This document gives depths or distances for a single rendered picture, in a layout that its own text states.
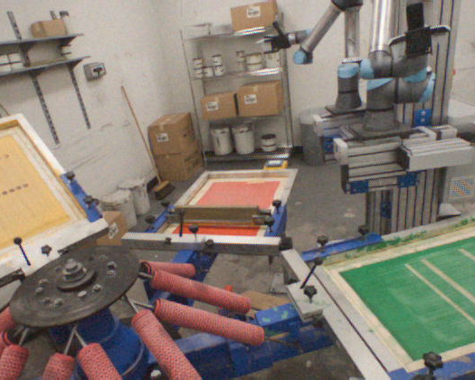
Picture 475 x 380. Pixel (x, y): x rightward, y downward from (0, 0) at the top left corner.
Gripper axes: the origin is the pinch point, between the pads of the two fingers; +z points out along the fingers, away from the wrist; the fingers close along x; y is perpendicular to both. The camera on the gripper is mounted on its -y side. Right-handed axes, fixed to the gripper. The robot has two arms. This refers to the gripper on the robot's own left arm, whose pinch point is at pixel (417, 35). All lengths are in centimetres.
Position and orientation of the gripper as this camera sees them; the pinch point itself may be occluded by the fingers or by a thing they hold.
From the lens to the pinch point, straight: 121.9
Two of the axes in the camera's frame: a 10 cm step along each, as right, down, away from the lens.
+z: -4.2, 4.7, -7.8
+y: 2.8, 8.8, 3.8
